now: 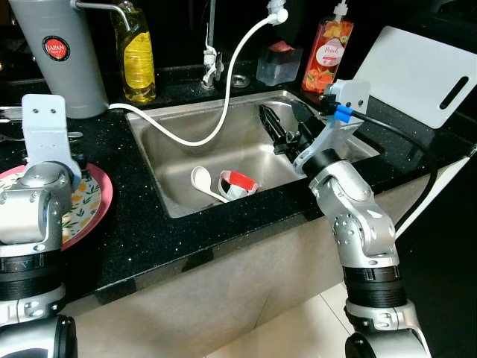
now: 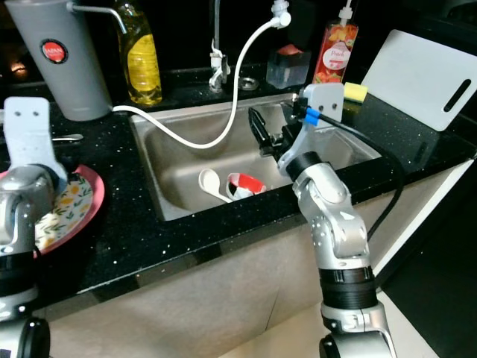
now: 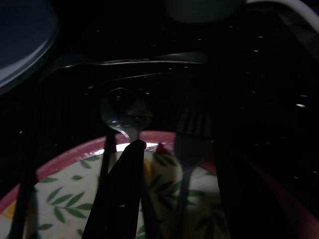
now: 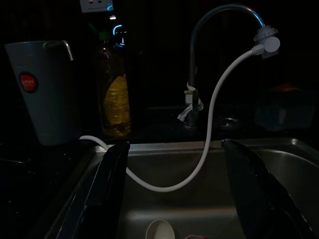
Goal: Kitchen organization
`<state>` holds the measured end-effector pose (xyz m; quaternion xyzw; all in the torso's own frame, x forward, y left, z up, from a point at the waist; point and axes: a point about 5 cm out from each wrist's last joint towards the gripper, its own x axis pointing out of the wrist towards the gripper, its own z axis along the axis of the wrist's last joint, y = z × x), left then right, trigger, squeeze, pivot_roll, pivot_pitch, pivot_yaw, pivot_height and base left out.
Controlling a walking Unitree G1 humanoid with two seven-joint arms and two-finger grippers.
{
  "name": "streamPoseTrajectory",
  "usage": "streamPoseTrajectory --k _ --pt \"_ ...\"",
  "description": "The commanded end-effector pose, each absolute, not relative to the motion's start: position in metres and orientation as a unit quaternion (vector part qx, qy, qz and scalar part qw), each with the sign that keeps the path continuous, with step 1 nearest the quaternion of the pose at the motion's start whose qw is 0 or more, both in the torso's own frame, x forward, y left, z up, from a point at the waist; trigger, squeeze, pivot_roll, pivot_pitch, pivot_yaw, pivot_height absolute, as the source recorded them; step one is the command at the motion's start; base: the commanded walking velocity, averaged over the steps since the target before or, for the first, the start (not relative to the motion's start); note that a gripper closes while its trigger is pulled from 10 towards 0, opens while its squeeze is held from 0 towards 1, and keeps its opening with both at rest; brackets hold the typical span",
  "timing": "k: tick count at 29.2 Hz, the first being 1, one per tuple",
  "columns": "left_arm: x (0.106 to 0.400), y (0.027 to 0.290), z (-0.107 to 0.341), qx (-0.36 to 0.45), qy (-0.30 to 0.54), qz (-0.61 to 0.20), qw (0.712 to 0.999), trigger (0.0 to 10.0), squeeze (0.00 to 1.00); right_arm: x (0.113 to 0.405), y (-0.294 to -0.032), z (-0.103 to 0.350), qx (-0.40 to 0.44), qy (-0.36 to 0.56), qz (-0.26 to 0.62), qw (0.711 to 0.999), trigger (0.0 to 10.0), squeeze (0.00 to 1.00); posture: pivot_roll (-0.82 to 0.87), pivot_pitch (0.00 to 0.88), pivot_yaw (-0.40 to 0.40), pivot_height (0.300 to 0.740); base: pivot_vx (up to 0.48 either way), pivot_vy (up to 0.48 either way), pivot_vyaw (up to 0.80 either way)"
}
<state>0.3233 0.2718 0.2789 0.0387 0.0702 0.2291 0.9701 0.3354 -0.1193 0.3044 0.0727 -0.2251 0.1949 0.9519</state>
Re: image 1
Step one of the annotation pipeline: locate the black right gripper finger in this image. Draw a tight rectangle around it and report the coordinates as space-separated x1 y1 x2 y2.
291 100 322 130
258 104 291 147

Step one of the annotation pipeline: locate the clear plastic container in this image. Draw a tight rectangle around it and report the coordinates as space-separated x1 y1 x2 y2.
256 40 303 87

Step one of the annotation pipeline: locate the peach dish soap bottle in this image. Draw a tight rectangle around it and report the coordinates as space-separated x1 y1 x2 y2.
301 0 356 95

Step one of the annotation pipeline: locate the white ceramic spoon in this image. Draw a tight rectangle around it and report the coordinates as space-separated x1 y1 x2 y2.
190 165 231 204

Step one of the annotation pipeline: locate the metal sink faucet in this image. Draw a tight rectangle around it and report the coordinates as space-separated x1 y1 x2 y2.
200 0 225 91

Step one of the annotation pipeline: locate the stainless steel sink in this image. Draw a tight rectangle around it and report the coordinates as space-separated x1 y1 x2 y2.
124 89 382 219

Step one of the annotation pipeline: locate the white cutting board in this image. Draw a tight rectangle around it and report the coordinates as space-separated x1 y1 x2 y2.
351 25 477 130

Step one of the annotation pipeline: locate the floral plate with red rim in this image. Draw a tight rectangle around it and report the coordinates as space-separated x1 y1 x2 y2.
0 162 115 251

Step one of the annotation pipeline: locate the metal cutlery piece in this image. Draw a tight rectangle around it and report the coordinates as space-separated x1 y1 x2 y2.
0 131 85 143

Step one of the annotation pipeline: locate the grey water filter pitcher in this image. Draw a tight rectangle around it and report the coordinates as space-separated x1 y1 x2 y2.
9 0 133 119

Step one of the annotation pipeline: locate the blue cable connector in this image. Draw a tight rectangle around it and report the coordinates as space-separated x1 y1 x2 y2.
332 104 353 123

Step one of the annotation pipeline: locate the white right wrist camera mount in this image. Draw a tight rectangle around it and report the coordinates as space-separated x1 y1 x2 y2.
292 78 372 177

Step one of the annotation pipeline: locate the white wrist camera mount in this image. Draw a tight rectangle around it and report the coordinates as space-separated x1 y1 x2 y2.
20 94 83 184
292 78 372 177

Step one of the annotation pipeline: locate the round metal drain ring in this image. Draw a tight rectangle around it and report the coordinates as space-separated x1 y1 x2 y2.
229 74 252 90

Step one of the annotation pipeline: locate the white flexible hose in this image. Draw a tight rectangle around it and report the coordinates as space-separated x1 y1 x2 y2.
109 10 288 148

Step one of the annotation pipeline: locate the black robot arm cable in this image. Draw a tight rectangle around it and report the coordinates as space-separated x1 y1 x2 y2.
349 110 441 233

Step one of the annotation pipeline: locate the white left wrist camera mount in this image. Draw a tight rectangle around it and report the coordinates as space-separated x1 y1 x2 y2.
20 94 83 184

